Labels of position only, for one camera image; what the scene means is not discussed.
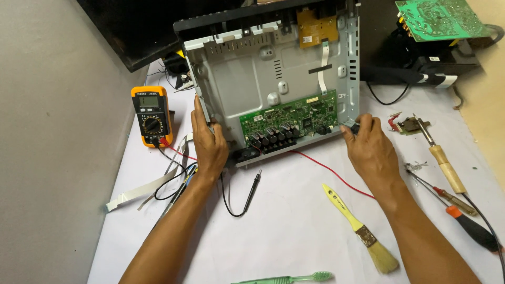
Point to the solder scrap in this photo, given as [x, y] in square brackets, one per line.
[414, 166]

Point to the red test lead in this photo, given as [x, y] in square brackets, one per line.
[331, 171]

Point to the black device front panel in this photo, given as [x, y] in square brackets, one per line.
[236, 17]

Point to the person's left hand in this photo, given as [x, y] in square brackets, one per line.
[209, 150]

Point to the green main circuit board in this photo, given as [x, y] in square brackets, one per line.
[290, 122]

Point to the white table sheet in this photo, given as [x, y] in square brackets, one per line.
[292, 228]

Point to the green toothbrush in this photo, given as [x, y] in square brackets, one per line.
[292, 278]

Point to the person's right hand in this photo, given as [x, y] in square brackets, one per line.
[371, 154]

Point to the dark wooden furniture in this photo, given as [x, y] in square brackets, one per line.
[134, 27]

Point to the large green circuit board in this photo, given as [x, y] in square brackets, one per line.
[440, 17]

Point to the orange black multimeter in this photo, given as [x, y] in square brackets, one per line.
[152, 116]

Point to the grey metal device chassis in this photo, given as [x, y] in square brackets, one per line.
[244, 79]

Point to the black blue pen tool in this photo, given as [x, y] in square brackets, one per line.
[177, 193]

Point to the small part with red clip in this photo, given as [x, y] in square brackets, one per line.
[408, 125]

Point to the black test lead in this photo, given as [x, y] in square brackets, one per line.
[252, 191]

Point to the yellow circuit board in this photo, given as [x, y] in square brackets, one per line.
[317, 27]

